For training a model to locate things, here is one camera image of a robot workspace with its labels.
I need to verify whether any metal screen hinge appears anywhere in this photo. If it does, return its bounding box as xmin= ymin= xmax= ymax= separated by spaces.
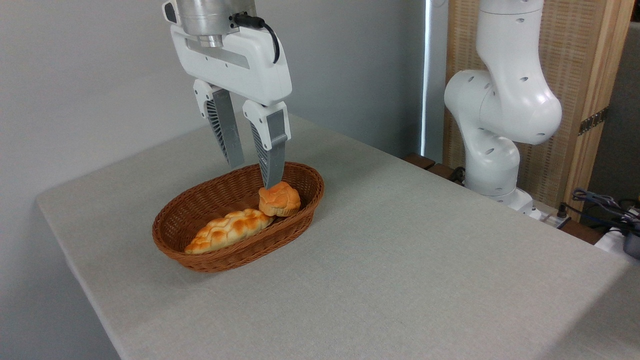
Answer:
xmin=578 ymin=107 xmax=609 ymax=136

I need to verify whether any white vertical window strip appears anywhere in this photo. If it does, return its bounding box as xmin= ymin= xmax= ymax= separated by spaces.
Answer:
xmin=421 ymin=0 xmax=432 ymax=157

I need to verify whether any round orange bread bun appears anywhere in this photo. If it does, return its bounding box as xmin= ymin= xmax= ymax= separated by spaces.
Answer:
xmin=257 ymin=180 xmax=302 ymax=218

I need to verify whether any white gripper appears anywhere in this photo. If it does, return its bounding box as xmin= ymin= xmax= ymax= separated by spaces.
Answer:
xmin=170 ymin=24 xmax=293 ymax=190

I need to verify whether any brown woven wicker basket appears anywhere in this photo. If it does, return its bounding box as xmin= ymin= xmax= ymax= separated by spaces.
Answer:
xmin=152 ymin=161 xmax=325 ymax=274

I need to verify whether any dark wooden slat bench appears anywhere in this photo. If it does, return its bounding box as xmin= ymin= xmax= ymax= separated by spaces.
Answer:
xmin=403 ymin=152 xmax=467 ymax=185

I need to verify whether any wooden rattan screen panel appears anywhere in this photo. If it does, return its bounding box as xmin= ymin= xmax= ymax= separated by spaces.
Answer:
xmin=442 ymin=0 xmax=636 ymax=222

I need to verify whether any long braided bread loaf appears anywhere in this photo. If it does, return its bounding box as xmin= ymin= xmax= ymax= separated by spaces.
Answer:
xmin=184 ymin=208 xmax=276 ymax=256

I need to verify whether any dark grey partition panel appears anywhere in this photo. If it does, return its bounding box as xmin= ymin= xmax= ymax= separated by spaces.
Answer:
xmin=587 ymin=22 xmax=640 ymax=202

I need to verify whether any bundle of black cables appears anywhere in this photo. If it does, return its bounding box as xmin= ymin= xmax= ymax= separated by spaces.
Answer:
xmin=556 ymin=187 xmax=640 ymax=232

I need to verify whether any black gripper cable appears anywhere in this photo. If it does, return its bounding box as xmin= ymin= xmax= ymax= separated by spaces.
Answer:
xmin=232 ymin=13 xmax=281 ymax=65

